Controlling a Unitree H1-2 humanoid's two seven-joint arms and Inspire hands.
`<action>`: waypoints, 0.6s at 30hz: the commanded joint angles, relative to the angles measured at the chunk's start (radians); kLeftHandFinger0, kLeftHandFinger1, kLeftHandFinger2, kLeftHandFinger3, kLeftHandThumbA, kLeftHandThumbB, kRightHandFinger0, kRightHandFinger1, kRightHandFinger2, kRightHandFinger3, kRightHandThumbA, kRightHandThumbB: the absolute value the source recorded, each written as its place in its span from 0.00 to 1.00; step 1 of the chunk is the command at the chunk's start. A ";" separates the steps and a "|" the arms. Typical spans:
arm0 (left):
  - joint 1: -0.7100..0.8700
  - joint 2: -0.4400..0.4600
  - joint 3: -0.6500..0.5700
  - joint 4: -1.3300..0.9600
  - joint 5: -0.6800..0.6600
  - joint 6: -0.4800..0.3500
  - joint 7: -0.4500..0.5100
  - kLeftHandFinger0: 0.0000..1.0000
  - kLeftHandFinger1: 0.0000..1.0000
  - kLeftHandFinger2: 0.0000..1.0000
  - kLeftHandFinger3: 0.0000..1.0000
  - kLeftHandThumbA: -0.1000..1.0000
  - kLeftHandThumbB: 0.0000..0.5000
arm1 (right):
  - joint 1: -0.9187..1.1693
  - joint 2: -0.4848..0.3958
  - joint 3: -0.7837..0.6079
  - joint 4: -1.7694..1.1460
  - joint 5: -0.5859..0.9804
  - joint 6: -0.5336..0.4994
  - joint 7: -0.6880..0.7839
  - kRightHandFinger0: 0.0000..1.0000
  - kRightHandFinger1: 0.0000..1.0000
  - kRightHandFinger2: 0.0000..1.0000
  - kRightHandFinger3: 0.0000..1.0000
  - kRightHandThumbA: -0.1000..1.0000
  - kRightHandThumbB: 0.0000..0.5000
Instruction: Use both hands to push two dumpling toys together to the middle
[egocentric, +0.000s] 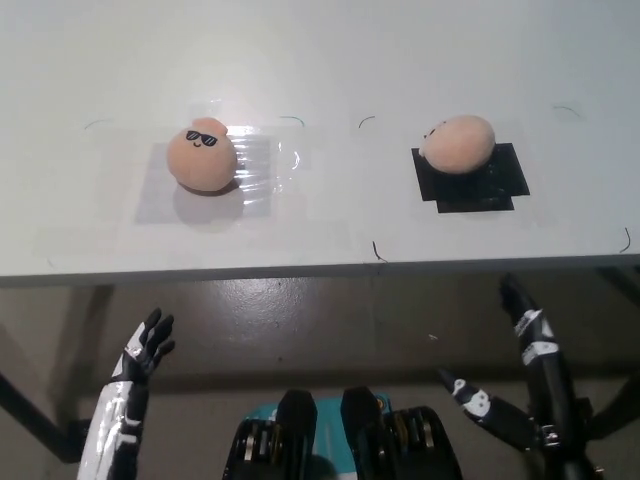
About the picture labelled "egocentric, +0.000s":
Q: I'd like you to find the peach dumpling plush winking face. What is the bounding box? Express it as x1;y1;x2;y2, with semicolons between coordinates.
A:
419;114;497;175

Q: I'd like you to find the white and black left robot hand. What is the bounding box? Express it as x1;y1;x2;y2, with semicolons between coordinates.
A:
77;307;176;480

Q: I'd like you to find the black tape patch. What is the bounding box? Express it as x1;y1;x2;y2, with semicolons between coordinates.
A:
410;142;531;215

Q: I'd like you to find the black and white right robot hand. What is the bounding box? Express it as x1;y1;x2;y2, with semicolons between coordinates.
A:
436;272;577;444

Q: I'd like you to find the peach dumpling plush with sunglasses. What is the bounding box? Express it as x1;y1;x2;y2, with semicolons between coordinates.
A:
165;116;238;194

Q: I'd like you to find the clear plastic sheet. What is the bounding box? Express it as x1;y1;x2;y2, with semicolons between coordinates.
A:
133;141;274;226

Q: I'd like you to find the black ribbed robot body block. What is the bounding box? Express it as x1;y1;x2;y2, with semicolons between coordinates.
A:
219;389;321;480
339;387;464;480

